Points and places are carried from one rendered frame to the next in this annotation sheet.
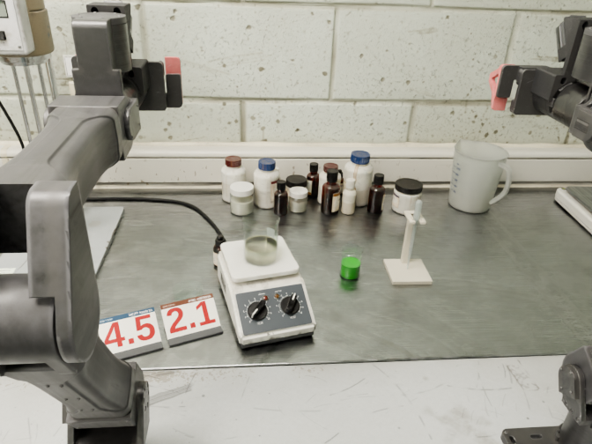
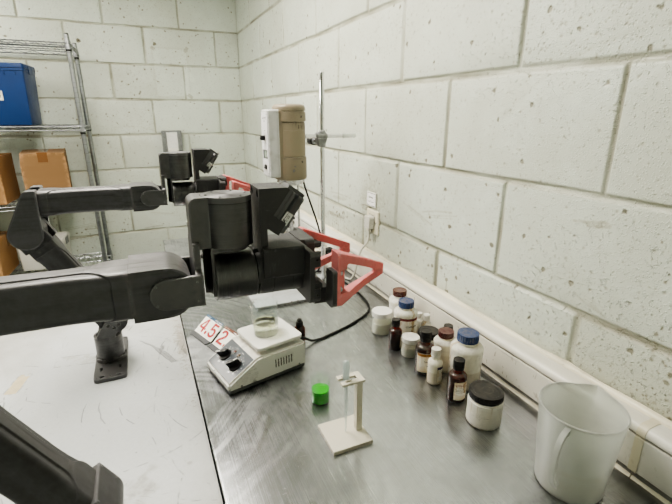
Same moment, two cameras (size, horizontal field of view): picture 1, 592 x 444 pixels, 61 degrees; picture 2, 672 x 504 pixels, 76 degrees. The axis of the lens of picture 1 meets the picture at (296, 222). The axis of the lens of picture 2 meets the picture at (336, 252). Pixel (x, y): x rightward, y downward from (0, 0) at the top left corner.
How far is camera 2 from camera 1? 1.08 m
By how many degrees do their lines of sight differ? 66
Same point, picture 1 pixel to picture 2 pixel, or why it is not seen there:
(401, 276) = (330, 429)
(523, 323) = not seen: outside the picture
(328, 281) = (303, 390)
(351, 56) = (515, 234)
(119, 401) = not seen: hidden behind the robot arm
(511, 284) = not seen: outside the picture
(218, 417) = (150, 376)
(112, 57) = (163, 169)
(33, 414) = (154, 328)
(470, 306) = (307, 490)
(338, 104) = (501, 281)
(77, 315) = (15, 230)
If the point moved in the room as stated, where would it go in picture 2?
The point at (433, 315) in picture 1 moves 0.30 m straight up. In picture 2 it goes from (279, 461) to (271, 307)
